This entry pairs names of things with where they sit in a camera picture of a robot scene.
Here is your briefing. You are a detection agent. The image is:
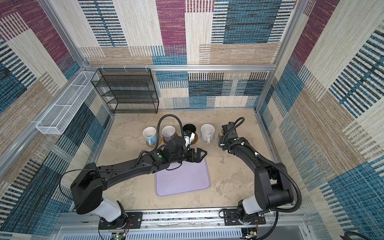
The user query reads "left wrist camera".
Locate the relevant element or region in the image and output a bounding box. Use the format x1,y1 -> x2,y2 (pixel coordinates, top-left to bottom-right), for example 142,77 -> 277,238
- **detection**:
183,131 -> 196,148

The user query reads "white wire mesh basket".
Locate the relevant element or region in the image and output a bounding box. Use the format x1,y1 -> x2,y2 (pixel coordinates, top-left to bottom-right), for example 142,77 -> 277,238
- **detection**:
36,71 -> 95,135

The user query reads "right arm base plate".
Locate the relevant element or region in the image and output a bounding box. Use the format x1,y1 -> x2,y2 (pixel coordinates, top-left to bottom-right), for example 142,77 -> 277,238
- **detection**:
219,208 -> 267,226

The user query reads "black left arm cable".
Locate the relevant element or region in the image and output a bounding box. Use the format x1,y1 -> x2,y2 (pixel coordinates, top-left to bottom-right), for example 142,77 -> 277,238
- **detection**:
131,114 -> 185,169

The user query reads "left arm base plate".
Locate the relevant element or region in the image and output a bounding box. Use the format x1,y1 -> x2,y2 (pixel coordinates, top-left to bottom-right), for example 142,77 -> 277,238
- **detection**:
99,212 -> 143,230

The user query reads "black wire mesh shelf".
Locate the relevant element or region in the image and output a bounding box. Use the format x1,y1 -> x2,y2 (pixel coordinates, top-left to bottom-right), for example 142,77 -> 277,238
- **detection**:
91,68 -> 159,114

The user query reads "black mug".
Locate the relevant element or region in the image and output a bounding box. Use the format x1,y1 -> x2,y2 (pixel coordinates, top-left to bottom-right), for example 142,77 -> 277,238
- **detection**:
183,124 -> 197,142

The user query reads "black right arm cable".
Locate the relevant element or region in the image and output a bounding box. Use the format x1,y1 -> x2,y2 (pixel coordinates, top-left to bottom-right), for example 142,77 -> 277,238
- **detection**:
220,116 -> 303,240

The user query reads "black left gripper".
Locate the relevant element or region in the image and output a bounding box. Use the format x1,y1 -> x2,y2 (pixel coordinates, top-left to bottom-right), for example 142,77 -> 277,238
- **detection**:
170,147 -> 208,165

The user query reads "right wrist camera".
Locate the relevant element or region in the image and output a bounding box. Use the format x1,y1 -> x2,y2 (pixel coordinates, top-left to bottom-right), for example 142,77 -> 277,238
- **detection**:
222,122 -> 237,138

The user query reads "white mug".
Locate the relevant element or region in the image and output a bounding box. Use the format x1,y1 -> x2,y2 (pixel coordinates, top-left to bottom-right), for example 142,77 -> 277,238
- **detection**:
201,124 -> 215,144

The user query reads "lavender mug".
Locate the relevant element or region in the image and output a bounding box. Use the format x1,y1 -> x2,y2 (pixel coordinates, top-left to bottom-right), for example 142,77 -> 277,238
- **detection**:
162,126 -> 176,142

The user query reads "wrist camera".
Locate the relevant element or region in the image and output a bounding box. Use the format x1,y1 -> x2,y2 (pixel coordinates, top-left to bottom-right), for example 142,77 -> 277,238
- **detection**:
222,122 -> 237,138
183,131 -> 196,148

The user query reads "lavender plastic tray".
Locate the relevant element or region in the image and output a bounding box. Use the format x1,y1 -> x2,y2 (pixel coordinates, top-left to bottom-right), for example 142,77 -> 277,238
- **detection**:
155,160 -> 211,197

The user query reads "large brown wooden coaster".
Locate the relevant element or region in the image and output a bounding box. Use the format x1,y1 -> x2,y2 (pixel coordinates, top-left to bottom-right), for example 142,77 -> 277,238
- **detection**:
191,134 -> 198,145

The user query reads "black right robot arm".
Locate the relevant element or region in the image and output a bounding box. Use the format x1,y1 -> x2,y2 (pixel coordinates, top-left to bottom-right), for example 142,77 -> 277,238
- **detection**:
218,136 -> 295,223

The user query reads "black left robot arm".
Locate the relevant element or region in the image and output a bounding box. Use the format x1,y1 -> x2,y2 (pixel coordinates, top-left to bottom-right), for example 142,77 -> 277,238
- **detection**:
71,137 -> 208,228

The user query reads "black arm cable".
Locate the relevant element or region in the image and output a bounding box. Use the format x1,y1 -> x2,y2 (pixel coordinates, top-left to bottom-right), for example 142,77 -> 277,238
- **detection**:
220,116 -> 303,240
131,114 -> 185,169

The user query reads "light blue mug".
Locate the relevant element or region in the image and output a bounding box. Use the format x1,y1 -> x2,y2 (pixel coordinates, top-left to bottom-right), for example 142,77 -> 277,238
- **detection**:
143,127 -> 158,147

